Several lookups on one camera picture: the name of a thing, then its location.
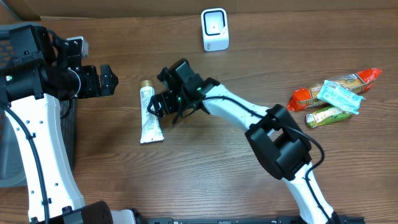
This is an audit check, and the teal tissue packet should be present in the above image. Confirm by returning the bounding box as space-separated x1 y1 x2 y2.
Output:
317 80 364 114

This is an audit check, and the white barcode scanner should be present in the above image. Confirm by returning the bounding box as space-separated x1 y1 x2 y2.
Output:
201 7 229 52

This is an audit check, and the grey plastic mesh basket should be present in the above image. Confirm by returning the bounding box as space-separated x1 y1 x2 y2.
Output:
1 22 76 188

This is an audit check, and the white tube gold cap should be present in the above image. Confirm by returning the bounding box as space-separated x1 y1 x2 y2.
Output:
139 80 164 144

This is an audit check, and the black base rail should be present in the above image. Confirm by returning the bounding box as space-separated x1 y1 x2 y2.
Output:
139 216 366 224

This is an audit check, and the orange spaghetti packet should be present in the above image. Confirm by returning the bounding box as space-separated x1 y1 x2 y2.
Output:
287 68 382 111

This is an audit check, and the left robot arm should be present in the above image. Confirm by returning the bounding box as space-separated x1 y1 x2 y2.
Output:
1 23 136 223

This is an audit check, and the green snack packet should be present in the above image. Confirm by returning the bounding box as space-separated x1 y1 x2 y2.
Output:
305 106 353 128

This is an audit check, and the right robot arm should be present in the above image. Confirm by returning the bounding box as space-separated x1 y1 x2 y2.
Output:
147 58 340 223

